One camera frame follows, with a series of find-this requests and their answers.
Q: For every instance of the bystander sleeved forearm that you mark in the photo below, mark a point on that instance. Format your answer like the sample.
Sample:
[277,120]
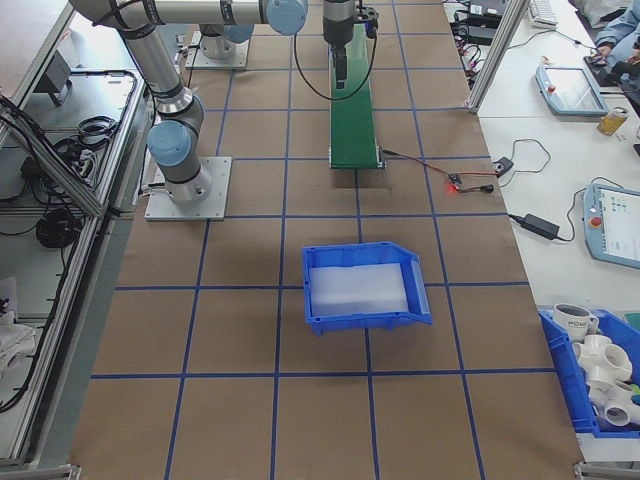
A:
[622,25]

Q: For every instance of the bystander hand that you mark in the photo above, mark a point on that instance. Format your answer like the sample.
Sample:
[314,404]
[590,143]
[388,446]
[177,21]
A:
[604,50]

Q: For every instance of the green conveyor belt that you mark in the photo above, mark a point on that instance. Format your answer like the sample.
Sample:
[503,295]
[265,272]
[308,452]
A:
[352,130]

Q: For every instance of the power strip with plugs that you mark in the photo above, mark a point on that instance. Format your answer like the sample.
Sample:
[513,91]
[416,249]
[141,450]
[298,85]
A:
[470,55]

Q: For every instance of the large black power brick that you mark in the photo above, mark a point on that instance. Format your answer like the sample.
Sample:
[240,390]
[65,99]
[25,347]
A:
[477,32]

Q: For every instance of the black laptop with label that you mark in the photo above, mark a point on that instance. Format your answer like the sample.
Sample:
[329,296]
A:
[492,7]

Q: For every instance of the small black circuit board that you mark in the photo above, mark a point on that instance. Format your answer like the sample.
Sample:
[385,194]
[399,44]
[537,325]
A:
[454,178]

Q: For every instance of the white keyboard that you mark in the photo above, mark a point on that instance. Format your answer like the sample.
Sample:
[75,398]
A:
[542,12]

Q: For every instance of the white foam sheet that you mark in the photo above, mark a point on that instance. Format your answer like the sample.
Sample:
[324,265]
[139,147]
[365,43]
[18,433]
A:
[350,290]

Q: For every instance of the light blue teach pendant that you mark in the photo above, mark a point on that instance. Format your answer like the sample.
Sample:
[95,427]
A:
[615,225]
[570,90]

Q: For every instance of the blue plastic bin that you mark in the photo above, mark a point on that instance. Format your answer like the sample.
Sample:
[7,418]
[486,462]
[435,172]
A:
[360,322]

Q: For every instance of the black power adapter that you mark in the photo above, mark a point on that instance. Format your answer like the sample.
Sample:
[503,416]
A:
[542,226]

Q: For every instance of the white power strip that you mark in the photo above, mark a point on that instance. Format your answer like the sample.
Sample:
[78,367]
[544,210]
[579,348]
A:
[86,161]

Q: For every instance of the yellow beverage can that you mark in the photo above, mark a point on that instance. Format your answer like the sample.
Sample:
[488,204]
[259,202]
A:
[612,122]

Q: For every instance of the black metal box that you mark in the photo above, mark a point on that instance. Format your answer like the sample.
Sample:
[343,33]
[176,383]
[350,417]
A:
[52,75]

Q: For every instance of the white printed mug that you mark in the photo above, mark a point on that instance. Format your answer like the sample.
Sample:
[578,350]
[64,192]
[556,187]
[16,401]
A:
[570,322]

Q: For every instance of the blue bin with fittings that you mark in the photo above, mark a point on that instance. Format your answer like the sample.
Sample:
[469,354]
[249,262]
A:
[565,380]

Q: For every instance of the white PVC pipe fitting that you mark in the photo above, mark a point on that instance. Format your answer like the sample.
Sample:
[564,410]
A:
[602,357]
[612,407]

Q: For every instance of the crumpled white cloth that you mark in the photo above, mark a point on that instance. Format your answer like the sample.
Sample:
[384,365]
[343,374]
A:
[15,325]

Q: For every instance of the aluminium extrusion bar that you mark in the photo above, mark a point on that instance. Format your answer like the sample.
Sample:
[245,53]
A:
[55,472]
[607,472]

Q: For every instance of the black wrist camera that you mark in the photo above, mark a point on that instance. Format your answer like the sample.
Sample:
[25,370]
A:
[367,17]

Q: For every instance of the white square base plate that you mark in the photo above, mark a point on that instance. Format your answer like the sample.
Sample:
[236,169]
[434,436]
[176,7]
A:
[215,200]
[240,60]

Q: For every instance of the aluminium frame post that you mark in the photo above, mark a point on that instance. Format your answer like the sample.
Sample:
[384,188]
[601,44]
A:
[492,55]

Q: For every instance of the black inline switch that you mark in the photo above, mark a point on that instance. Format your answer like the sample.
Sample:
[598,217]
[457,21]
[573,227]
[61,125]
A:
[502,165]

